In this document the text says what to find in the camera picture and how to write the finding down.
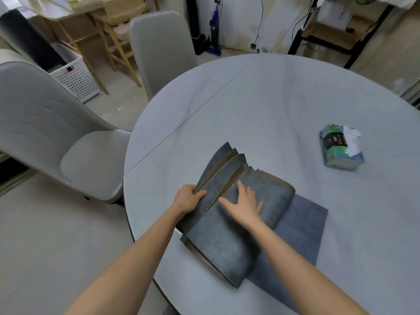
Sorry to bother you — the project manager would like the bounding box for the person's left hand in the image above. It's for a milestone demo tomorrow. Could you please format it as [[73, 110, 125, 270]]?
[[172, 184, 208, 222]]

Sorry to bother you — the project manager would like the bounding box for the person's right hand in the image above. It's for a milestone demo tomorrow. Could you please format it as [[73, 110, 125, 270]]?
[[218, 179, 263, 232]]

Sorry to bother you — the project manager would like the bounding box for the stack of placemats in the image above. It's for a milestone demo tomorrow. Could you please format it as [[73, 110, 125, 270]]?
[[177, 142, 329, 290]]

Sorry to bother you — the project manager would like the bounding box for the person's right forearm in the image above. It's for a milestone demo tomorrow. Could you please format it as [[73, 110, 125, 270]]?
[[249, 223, 371, 315]]

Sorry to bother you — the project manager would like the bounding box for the person's left forearm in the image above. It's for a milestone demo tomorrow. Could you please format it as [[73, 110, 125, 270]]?
[[65, 210, 184, 315]]

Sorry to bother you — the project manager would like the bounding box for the round grey marble table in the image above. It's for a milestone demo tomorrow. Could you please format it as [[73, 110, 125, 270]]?
[[123, 54, 420, 315]]

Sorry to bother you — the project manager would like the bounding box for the blue green tissue pack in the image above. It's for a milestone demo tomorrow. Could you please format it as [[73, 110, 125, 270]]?
[[318, 123, 365, 171]]

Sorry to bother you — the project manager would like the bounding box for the grey plain back chair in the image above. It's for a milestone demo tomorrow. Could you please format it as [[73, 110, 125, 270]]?
[[128, 11, 199, 102]]

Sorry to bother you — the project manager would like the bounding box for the white perforated basket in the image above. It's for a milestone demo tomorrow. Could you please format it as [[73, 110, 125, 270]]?
[[48, 52, 101, 104]]

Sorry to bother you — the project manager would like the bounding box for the grey chair with stitched back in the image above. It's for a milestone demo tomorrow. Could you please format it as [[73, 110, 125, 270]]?
[[0, 60, 133, 206]]

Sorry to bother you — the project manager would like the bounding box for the blue upright vacuum cleaner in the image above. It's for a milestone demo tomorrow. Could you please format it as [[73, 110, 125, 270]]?
[[208, 0, 223, 57]]

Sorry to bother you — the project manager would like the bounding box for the black metal rack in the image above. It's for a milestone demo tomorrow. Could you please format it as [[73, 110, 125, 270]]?
[[288, 0, 396, 69]]

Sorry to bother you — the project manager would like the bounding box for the cardboard box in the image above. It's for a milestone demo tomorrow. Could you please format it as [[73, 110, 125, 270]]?
[[307, 14, 378, 46]]

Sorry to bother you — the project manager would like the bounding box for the light wooden high chair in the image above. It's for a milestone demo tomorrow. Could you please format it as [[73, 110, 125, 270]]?
[[91, 0, 148, 88]]

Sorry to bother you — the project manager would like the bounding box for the light wooden desk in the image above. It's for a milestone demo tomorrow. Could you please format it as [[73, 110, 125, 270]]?
[[19, 0, 111, 95]]

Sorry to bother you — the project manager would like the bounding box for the black flat panel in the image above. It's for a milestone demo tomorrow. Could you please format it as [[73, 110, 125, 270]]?
[[0, 11, 63, 73]]

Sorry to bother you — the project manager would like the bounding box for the black upright post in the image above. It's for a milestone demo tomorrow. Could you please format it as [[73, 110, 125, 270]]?
[[185, 0, 207, 56]]

